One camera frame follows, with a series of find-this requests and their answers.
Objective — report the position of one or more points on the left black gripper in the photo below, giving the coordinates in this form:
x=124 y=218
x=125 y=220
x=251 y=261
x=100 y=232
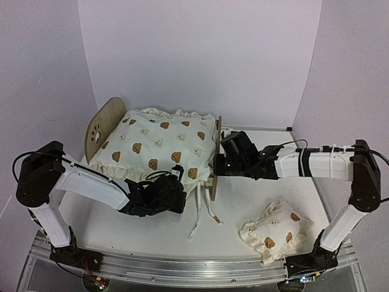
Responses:
x=180 y=207

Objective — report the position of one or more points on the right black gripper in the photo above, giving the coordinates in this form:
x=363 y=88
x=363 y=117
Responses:
x=220 y=171

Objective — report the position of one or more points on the large bear print cushion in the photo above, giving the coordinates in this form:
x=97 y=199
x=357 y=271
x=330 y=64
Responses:
x=150 y=140

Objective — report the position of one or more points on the wooden pet bed frame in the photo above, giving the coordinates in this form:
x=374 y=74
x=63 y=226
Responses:
x=108 y=118

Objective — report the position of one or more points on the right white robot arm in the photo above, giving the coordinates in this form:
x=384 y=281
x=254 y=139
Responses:
x=355 y=164

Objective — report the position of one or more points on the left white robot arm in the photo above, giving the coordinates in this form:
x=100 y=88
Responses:
x=49 y=169

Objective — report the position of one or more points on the small bear print pillow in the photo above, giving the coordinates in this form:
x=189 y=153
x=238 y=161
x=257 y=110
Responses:
x=278 y=231

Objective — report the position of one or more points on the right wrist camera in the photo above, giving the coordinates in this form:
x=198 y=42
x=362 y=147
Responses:
x=227 y=132

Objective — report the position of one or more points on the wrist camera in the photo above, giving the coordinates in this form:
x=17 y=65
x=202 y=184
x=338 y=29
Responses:
x=227 y=132
x=177 y=171

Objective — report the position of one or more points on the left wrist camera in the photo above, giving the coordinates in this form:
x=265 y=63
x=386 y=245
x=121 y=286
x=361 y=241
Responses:
x=177 y=171

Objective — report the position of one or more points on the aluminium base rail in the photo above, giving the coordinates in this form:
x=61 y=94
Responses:
x=195 y=273

